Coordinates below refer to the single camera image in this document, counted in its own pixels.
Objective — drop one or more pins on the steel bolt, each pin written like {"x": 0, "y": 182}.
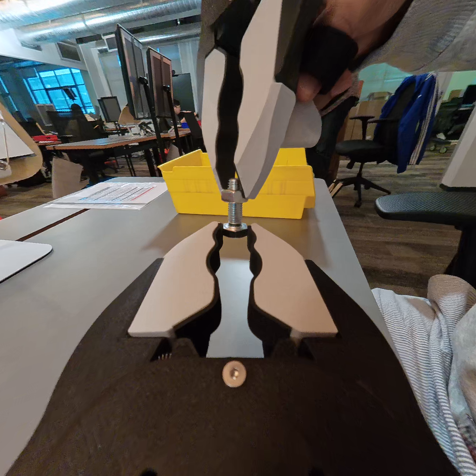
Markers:
{"x": 234, "y": 212}

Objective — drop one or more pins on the black office chair with jacket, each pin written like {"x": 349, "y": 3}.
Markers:
{"x": 357, "y": 147}

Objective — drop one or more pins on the person's right forearm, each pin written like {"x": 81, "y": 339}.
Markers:
{"x": 427, "y": 29}

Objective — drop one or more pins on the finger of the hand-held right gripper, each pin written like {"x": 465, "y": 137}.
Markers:
{"x": 260, "y": 93}
{"x": 211, "y": 104}

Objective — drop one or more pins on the pale bag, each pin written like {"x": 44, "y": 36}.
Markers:
{"x": 67, "y": 178}

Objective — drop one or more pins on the cardboard box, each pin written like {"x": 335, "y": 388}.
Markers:
{"x": 366, "y": 119}

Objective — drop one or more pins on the person's right hand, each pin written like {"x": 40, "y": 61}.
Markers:
{"x": 360, "y": 18}

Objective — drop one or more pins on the white rounded pad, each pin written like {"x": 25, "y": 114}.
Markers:
{"x": 18, "y": 258}

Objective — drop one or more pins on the steel hex nut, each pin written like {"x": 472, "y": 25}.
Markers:
{"x": 229, "y": 195}

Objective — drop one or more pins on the long brown office table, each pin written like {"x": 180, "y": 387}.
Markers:
{"x": 111, "y": 143}

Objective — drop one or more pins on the yellow plastic bin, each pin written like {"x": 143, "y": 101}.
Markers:
{"x": 193, "y": 186}

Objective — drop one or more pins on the large monitor with mesh rear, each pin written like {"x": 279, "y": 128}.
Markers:
{"x": 160, "y": 81}
{"x": 130, "y": 67}

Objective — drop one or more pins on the silver air duct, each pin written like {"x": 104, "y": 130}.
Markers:
{"x": 74, "y": 15}

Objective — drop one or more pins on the printed sheet in clear sleeve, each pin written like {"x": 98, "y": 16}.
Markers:
{"x": 108, "y": 195}

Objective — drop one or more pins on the grey desk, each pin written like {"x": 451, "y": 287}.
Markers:
{"x": 74, "y": 279}

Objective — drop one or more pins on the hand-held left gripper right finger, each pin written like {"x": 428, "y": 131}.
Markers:
{"x": 290, "y": 286}

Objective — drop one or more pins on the person's striped shirt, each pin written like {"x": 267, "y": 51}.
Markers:
{"x": 409, "y": 334}

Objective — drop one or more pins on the person's grey sweatshirt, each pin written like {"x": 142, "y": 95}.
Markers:
{"x": 465, "y": 353}

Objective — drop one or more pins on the plywood chair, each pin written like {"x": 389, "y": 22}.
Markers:
{"x": 128, "y": 114}

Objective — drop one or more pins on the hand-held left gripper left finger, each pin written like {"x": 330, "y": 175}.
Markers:
{"x": 178, "y": 282}

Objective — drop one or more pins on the black monitor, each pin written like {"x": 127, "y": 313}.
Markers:
{"x": 184, "y": 89}

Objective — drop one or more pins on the window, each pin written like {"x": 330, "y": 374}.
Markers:
{"x": 55, "y": 85}

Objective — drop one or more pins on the blue jacket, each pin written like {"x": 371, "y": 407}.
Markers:
{"x": 405, "y": 119}

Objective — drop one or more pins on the small dark monitor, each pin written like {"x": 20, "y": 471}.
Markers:
{"x": 109, "y": 108}

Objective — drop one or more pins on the curved plywood board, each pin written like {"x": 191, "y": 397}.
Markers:
{"x": 22, "y": 163}

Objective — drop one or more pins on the black mesh chair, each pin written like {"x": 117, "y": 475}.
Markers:
{"x": 427, "y": 208}

